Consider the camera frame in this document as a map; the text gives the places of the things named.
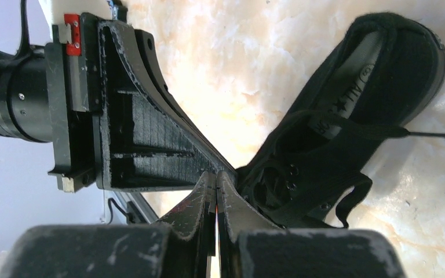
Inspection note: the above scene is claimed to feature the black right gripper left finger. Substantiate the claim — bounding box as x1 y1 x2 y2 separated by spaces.
157 172 216 277

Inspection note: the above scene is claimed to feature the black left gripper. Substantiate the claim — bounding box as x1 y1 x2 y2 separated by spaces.
45 13 237 193

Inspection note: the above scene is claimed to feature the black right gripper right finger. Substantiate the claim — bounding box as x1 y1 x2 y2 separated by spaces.
216 171 280 277

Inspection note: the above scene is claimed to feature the black shoelace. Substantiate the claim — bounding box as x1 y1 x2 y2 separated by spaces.
245 109 445 229

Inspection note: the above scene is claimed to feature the black canvas sneaker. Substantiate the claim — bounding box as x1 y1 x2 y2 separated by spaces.
236 12 445 228

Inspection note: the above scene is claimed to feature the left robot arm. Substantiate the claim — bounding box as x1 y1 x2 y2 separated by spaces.
0 13 236 192

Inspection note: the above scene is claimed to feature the aluminium frame rail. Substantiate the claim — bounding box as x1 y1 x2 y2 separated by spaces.
104 191 159 225

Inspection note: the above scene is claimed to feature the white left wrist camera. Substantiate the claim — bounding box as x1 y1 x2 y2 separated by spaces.
39 0 128 38

